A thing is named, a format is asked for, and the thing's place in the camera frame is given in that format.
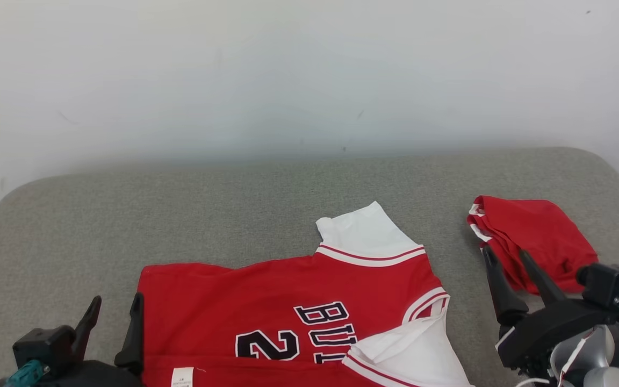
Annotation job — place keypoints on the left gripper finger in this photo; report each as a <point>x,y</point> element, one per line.
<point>135,344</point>
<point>88,328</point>

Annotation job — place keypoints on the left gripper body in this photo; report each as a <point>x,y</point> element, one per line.
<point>94,376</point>

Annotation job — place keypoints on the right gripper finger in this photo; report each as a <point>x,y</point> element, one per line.
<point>505,301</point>
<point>543,285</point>

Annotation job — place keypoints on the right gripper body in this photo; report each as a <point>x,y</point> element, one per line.
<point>546,328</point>

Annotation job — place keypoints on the red white striped shorts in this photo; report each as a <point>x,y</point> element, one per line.
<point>535,231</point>

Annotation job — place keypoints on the red basketball jersey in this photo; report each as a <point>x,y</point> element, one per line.
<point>223,306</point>

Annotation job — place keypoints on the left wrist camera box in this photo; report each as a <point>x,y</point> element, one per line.
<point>43,346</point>

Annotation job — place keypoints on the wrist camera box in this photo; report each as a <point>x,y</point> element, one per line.
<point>43,346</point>
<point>607,285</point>

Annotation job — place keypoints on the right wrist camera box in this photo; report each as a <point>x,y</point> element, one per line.
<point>607,285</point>

